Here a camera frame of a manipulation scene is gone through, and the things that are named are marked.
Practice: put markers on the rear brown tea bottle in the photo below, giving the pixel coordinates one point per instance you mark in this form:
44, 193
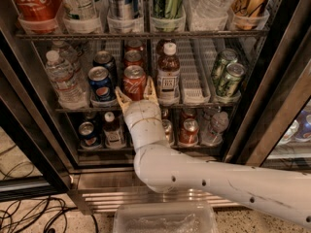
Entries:
161, 46

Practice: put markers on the top shelf sprite bottle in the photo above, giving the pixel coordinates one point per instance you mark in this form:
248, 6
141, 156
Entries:
80, 9

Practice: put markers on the top shelf green bottle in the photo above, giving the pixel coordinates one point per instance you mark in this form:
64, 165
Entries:
167, 9

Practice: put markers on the right glass fridge door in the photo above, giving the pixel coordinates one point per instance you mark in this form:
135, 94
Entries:
291, 95

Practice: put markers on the rear clear water bottle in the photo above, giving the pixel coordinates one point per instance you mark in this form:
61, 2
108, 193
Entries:
68, 52

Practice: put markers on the bottom shelf pepsi can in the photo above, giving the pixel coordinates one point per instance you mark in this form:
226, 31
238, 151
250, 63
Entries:
88, 134

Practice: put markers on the empty white shelf tray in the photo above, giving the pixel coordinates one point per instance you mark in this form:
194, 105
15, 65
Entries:
194, 88

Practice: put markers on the front clear water bottle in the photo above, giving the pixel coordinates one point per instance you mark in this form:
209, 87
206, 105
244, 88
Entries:
68, 87

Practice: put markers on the blue pepsi can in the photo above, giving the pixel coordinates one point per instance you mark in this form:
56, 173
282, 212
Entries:
101, 84
105, 59

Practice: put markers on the brown tea bottle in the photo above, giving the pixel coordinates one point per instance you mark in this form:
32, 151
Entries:
161, 46
168, 75

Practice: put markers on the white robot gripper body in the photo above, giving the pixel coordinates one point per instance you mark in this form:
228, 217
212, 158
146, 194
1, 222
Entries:
143, 112

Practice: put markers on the front green can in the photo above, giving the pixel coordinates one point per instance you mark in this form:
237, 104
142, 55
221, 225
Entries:
230, 80

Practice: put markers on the front blue pepsi can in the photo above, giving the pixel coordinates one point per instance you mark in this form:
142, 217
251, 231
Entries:
101, 84

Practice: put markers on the rear blue pepsi can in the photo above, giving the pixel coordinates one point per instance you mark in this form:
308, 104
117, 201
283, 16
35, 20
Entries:
105, 59

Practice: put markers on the clear plastic bin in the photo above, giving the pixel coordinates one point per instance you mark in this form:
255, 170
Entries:
171, 217

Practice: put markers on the bottom shelf water bottle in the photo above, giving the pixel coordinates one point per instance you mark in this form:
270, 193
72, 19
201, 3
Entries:
212, 134

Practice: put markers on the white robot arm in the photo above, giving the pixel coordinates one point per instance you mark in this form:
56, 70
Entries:
283, 194

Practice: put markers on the red coke can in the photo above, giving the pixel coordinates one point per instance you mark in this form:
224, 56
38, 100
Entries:
134, 44
134, 82
133, 57

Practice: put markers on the bottom shelf brown can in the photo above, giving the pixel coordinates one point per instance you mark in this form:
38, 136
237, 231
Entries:
167, 127

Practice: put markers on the bottom shelf red can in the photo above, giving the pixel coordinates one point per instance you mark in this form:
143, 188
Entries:
188, 132

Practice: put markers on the clear water bottle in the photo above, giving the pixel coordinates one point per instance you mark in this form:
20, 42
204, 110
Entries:
68, 87
68, 52

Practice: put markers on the bottom shelf tea bottle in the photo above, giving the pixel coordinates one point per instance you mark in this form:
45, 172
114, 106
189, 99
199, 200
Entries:
112, 130

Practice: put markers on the top shelf blue silver can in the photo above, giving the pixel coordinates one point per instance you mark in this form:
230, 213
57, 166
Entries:
124, 9

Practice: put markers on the front brown tea bottle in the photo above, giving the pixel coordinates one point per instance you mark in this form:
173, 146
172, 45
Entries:
168, 75

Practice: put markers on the green can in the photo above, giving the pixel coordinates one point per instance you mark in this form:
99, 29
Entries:
223, 58
230, 80

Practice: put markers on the top shelf orange bottle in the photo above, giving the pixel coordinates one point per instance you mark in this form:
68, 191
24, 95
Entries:
249, 8

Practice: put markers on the large coca-cola bottle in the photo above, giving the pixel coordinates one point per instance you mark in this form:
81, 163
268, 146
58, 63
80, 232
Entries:
38, 16

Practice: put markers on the rear green can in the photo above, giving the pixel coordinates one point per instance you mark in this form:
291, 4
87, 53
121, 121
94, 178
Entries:
223, 58

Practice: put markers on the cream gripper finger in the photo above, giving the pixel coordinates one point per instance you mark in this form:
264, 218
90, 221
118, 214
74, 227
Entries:
123, 100
150, 91

